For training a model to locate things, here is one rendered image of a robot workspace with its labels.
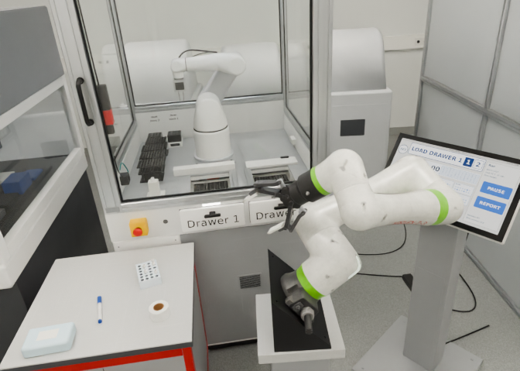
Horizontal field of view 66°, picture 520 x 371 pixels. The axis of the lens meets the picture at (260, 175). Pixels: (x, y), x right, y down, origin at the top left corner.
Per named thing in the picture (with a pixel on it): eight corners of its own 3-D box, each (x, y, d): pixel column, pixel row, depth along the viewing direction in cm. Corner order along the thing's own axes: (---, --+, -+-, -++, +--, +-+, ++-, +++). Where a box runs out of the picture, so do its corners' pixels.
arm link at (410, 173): (289, 225, 148) (412, 163, 154) (310, 261, 138) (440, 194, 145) (285, 206, 137) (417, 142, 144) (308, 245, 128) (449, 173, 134)
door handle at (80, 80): (91, 128, 155) (79, 79, 147) (84, 129, 155) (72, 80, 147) (94, 125, 159) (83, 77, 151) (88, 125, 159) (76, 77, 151)
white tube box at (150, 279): (162, 283, 161) (160, 276, 160) (141, 290, 159) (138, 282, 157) (157, 266, 172) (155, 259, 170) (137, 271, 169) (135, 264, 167)
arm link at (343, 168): (362, 145, 117) (343, 139, 109) (378, 184, 112) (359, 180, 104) (325, 166, 125) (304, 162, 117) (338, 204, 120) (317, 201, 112)
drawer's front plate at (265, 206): (311, 216, 190) (311, 196, 185) (251, 224, 187) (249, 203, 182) (310, 214, 191) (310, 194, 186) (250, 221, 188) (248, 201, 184)
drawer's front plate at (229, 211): (245, 225, 187) (244, 204, 182) (183, 232, 184) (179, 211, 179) (244, 222, 188) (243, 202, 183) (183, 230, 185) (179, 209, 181)
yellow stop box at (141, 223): (148, 236, 178) (145, 222, 175) (131, 238, 178) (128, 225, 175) (148, 230, 183) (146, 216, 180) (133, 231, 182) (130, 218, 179)
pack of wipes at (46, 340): (77, 329, 142) (74, 320, 140) (71, 351, 133) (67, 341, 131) (32, 337, 140) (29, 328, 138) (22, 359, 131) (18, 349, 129)
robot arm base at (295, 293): (315, 348, 120) (330, 338, 118) (280, 320, 116) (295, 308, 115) (309, 293, 144) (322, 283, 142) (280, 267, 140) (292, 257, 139)
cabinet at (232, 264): (328, 337, 227) (331, 215, 193) (143, 365, 217) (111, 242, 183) (293, 241, 313) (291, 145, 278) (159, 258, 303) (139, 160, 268)
